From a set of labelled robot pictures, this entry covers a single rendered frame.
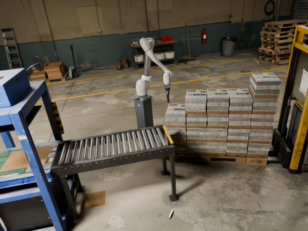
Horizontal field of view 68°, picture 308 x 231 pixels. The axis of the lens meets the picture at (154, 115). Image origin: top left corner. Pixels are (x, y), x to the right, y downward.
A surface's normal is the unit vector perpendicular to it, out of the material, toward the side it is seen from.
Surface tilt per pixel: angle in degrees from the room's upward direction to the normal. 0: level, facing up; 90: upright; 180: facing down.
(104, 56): 90
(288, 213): 0
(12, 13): 90
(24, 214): 90
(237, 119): 89
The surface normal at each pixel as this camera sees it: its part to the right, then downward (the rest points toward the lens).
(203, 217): -0.08, -0.89
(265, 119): -0.17, 0.44
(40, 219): 0.19, 0.42
